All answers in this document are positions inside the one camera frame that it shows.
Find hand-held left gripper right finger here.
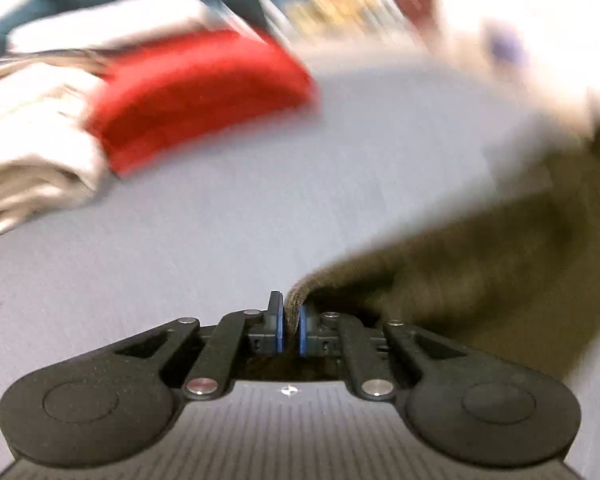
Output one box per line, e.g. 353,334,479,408
296,304,468,402

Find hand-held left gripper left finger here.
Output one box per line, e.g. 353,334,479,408
114,291,285,402

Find brown corduroy pants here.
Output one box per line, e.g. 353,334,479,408
285,122,600,386

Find grey quilted mattress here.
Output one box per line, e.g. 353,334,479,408
0,55,600,480

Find red folded blanket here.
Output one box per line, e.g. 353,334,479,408
84,29,320,179

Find cream folded blanket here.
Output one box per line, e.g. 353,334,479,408
0,55,112,239

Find yellow plush toy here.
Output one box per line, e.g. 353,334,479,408
284,0,383,32

